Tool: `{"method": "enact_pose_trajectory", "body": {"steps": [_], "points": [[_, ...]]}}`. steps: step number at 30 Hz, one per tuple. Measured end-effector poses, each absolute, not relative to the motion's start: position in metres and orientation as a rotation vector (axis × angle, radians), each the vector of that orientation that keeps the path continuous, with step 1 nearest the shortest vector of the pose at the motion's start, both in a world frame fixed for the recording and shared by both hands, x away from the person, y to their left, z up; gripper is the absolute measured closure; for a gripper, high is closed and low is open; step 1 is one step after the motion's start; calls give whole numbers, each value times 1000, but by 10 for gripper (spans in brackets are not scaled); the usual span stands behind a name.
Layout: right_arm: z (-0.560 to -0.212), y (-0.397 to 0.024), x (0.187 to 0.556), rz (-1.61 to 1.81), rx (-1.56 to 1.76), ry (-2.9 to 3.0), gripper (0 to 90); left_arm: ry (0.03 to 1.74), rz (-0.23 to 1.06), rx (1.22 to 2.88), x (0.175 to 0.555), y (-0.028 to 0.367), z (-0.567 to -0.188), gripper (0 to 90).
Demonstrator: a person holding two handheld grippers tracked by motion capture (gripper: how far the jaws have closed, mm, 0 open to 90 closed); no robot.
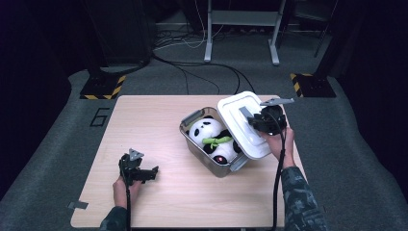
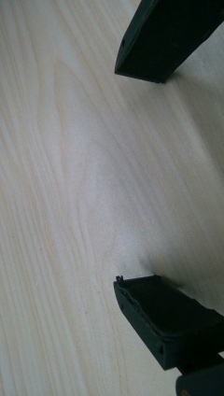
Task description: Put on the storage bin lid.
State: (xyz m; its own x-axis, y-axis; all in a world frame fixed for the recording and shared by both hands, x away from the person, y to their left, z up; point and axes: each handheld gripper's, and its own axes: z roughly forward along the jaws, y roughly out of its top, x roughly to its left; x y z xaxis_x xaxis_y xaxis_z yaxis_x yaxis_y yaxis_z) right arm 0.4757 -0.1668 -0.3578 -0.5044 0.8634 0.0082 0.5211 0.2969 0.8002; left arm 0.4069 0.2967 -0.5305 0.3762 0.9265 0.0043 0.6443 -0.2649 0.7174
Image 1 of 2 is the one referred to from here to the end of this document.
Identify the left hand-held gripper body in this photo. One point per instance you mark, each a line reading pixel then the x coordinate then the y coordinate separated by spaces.
pixel 130 170

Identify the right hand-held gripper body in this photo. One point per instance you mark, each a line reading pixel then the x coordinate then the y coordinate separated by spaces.
pixel 272 120

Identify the white box lid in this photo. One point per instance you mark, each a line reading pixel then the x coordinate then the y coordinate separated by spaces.
pixel 237 128

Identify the panda plush toy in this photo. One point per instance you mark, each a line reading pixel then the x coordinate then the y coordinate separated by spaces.
pixel 207 130

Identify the transparent storage box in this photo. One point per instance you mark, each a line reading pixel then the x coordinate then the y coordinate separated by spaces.
pixel 205 162

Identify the person's left hand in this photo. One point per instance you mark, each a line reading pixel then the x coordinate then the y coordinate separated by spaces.
pixel 120 195

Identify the person's right hand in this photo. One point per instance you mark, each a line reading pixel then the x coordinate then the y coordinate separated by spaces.
pixel 288 147

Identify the black yellow striped stand base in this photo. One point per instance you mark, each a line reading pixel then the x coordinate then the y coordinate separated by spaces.
pixel 314 86
pixel 99 88

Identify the grey tape piece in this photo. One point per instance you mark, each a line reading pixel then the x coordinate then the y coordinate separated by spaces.
pixel 78 205

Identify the white metal stand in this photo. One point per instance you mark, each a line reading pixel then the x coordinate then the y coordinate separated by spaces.
pixel 243 17

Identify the black cabinet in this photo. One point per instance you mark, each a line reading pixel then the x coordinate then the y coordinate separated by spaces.
pixel 122 32

